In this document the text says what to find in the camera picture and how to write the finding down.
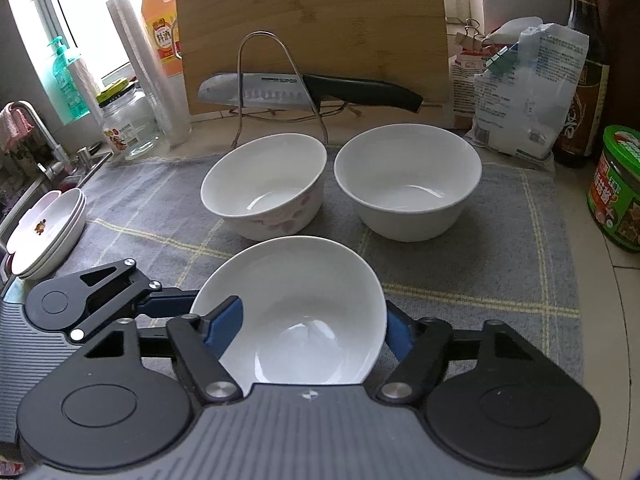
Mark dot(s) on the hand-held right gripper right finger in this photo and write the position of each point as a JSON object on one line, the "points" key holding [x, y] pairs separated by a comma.
{"points": [[400, 332]]}

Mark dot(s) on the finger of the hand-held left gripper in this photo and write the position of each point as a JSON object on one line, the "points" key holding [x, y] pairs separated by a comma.
{"points": [[167, 304]]}

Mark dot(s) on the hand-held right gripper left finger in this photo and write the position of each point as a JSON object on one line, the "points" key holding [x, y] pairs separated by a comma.
{"points": [[225, 327]]}

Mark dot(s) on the flared white bowl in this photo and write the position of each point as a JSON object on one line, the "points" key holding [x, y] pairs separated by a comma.
{"points": [[300, 285]]}

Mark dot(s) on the white bowl with pink flowers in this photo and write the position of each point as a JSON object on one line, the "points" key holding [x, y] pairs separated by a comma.
{"points": [[260, 180]]}

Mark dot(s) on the deep round white bowl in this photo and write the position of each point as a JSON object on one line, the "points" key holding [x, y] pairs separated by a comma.
{"points": [[405, 170]]}

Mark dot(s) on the grey checked mat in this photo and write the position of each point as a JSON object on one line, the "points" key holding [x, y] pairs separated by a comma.
{"points": [[475, 270]]}

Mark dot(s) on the metal sink fitting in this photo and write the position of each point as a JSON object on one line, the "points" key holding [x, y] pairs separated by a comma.
{"points": [[89, 155]]}

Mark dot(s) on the glass jar with green lid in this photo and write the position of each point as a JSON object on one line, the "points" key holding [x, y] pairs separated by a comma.
{"points": [[130, 130]]}

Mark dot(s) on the stack of clear plastic cups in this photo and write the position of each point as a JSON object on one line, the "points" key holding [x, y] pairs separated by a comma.
{"points": [[145, 85]]}

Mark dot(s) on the metal faucet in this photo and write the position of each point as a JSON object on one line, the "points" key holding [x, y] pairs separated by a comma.
{"points": [[37, 125]]}

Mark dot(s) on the pink cloth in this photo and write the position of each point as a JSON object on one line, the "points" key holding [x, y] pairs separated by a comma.
{"points": [[12, 125]]}

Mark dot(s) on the green soap pump bottle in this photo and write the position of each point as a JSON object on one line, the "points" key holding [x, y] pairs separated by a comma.
{"points": [[62, 80]]}

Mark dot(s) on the white bag with red label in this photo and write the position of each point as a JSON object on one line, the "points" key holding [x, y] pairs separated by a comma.
{"points": [[462, 85]]}

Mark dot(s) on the green round tub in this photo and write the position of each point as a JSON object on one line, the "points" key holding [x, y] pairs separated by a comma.
{"points": [[617, 195]]}

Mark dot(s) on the white printed plastic bag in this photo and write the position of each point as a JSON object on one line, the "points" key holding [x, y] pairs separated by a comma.
{"points": [[530, 100]]}

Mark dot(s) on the orange cooking wine bottle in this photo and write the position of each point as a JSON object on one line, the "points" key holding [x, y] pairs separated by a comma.
{"points": [[160, 20]]}

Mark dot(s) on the dark sauce bottle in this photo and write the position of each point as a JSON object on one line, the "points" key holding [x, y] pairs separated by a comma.
{"points": [[585, 110]]}

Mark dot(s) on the green clip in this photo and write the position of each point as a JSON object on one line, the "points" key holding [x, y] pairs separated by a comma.
{"points": [[502, 60]]}

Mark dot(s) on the window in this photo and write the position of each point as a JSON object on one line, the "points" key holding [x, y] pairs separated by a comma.
{"points": [[100, 10]]}

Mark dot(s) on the black binder clip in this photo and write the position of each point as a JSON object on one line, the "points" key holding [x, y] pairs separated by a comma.
{"points": [[472, 30]]}

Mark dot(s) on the wooden cutting board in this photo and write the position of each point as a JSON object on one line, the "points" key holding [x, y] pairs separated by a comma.
{"points": [[310, 10]]}

